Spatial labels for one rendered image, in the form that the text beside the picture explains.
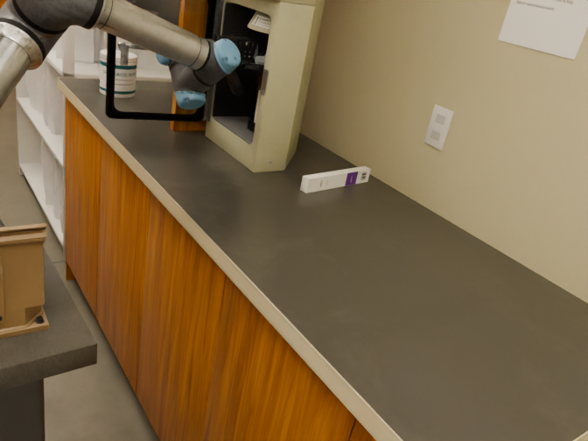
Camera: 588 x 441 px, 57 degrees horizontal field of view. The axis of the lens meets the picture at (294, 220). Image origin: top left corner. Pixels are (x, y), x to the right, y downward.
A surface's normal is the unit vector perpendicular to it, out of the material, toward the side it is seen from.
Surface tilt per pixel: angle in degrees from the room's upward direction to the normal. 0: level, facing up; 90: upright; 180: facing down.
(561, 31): 90
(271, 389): 90
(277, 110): 90
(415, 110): 90
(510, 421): 0
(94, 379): 0
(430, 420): 0
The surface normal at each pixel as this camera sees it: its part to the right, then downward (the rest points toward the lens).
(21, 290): 0.54, 0.45
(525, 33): -0.81, 0.11
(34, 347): 0.18, -0.89
